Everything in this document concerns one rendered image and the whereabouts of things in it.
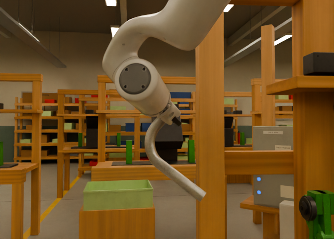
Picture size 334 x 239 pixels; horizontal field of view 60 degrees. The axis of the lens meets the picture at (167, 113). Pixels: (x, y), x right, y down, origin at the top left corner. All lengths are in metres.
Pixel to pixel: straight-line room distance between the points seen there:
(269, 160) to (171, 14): 0.84
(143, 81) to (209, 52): 0.57
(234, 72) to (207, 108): 10.48
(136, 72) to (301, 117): 0.78
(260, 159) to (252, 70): 10.66
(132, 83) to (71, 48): 10.60
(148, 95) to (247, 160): 0.72
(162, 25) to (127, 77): 0.11
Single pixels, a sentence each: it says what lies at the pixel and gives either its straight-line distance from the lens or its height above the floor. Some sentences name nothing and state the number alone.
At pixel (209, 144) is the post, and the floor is 1.31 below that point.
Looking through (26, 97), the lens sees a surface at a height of 2.23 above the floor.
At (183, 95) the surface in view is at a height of 2.09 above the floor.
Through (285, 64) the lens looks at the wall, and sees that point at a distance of 12.45.
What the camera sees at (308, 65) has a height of 1.59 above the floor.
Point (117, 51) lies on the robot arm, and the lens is 0.60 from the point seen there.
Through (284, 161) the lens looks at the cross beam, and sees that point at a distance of 1.24.
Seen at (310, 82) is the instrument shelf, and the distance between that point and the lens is 1.04.
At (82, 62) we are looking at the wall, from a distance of 10.95.
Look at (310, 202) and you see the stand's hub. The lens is 1.02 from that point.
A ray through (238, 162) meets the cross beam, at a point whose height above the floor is 1.23.
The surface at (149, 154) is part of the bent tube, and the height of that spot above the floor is 1.30.
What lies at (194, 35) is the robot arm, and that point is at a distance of 0.50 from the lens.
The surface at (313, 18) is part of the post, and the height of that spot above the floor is 1.77.
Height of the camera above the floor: 1.39
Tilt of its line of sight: 2 degrees up
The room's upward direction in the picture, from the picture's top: straight up
